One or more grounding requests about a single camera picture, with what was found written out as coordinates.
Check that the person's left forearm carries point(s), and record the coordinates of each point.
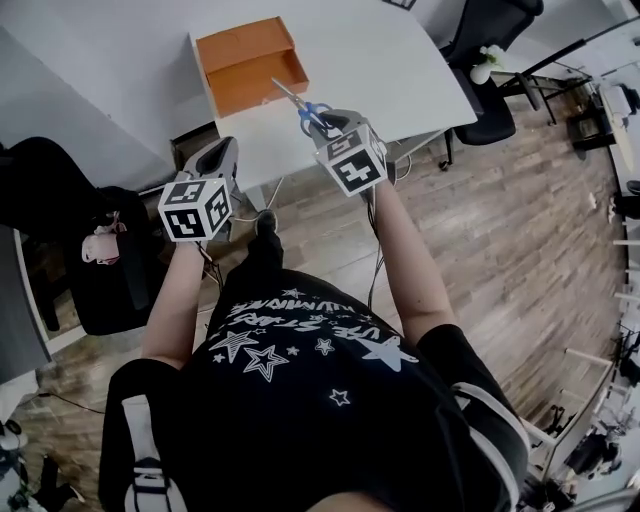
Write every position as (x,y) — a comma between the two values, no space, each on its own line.
(172,300)

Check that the pink headset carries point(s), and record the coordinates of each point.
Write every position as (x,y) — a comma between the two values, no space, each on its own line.
(97,247)

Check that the person's right forearm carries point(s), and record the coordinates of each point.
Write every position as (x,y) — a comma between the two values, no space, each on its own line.
(405,250)

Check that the black office chair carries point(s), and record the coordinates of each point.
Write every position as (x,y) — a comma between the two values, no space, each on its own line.
(492,120)

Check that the white table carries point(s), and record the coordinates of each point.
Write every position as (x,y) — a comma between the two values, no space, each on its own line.
(375,65)

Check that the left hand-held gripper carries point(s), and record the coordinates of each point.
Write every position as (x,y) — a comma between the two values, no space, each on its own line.
(195,212)

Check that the white vase with flowers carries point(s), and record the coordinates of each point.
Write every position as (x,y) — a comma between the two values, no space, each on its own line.
(480,74)

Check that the black star print t-shirt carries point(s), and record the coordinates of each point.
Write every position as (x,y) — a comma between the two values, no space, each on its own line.
(325,425)

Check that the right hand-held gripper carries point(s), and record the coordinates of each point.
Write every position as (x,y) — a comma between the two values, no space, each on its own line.
(355,165)

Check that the grey cabinet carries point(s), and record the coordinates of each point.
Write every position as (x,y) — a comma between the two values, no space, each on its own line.
(20,310)

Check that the orange cardboard box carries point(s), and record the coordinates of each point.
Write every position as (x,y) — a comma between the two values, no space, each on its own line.
(240,45)

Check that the black armchair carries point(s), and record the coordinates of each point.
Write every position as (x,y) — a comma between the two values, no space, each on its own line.
(50,175)

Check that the black framed picture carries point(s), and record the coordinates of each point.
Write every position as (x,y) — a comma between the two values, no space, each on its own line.
(400,3)

